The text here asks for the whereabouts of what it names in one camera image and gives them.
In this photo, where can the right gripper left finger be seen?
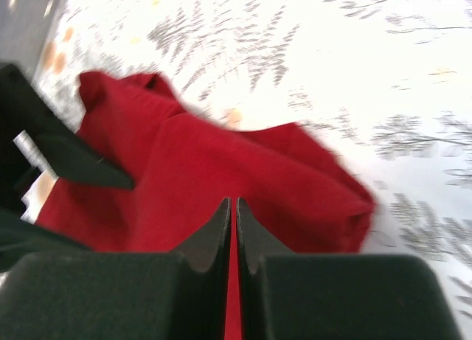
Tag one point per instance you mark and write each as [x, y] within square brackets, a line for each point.
[55, 288]

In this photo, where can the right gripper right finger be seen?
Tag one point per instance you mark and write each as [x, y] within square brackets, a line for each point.
[288, 295]

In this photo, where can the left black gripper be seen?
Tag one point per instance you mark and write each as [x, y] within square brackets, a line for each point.
[68, 155]

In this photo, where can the red t shirt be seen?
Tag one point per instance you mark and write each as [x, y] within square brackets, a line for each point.
[183, 167]

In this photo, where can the floral table mat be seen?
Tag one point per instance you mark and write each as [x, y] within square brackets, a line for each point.
[386, 84]

